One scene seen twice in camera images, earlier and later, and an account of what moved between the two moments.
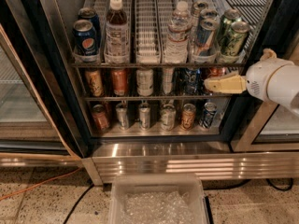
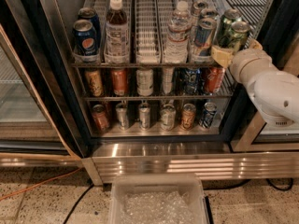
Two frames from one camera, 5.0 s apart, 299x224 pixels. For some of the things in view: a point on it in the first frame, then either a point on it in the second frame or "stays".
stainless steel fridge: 130,63 stays
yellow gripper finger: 268,53 → 254,45
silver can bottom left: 121,110 stays
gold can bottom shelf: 188,117 stays
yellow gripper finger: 234,84 → 221,56
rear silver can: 196,8 stays
